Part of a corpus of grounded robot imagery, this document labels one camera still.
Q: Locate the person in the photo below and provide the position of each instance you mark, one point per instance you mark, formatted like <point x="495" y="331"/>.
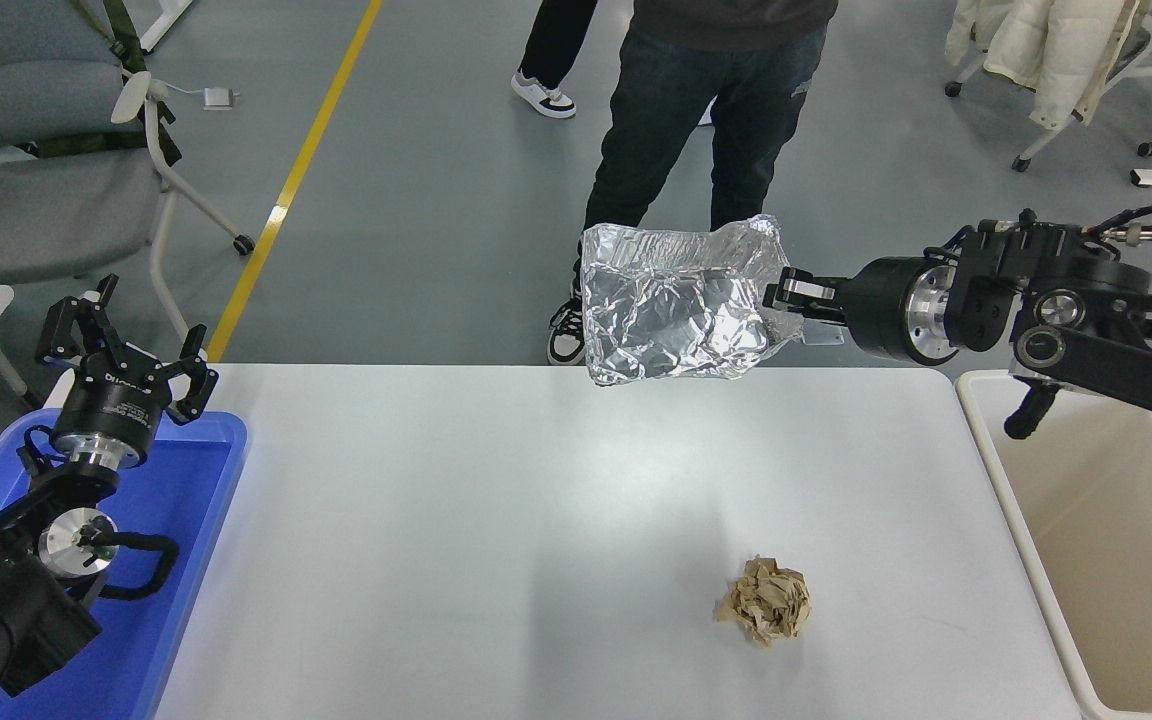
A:
<point x="551" y="60"/>
<point x="676" y="100"/>

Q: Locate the grey office chair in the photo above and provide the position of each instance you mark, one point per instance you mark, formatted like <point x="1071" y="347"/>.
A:
<point x="36" y="210"/>

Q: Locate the tan paper ball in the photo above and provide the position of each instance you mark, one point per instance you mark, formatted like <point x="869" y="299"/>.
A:
<point x="766" y="600"/>

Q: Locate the white power adapter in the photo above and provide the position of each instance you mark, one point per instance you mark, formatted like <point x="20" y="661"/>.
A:
<point x="218" y="97"/>

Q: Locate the silver floor plate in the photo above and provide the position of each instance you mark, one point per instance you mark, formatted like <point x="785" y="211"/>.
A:
<point x="822" y="338"/>

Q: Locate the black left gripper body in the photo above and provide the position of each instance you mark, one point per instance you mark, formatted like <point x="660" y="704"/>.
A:
<point x="116" y="405"/>

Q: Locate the cream padded coat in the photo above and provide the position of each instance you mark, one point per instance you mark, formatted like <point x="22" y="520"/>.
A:
<point x="1046" y="50"/>

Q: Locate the blue plastic tray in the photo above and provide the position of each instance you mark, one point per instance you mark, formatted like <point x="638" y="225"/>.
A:
<point x="196" y="480"/>

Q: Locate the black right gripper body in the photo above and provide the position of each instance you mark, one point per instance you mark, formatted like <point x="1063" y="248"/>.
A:
<point x="881" y="310"/>

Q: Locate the silver foil tray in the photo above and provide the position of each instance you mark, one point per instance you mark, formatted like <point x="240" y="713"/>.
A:
<point x="676" y="310"/>

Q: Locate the large pale plastic bin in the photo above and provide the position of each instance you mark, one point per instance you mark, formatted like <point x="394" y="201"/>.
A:
<point x="1116" y="550"/>

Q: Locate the white table leg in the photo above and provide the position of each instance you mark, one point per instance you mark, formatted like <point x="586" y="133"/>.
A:
<point x="168" y="20"/>

